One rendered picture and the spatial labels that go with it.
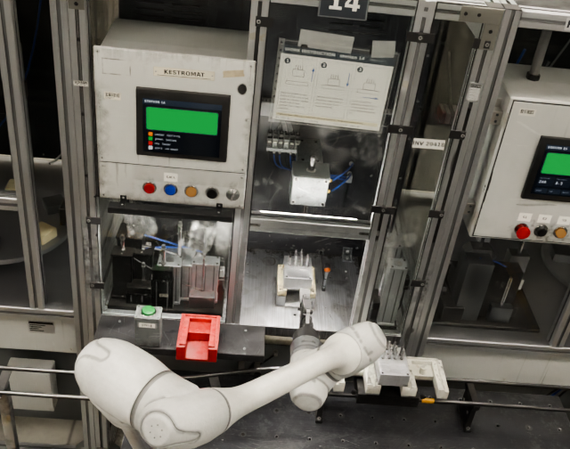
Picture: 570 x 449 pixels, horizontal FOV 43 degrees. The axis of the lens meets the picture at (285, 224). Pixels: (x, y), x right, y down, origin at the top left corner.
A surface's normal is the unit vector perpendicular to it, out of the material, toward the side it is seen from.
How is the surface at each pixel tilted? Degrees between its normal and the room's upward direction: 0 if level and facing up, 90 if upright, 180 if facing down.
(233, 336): 0
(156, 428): 62
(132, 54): 90
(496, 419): 0
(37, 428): 0
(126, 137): 90
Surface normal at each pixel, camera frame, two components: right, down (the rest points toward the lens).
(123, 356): 0.00, -0.79
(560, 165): 0.00, 0.56
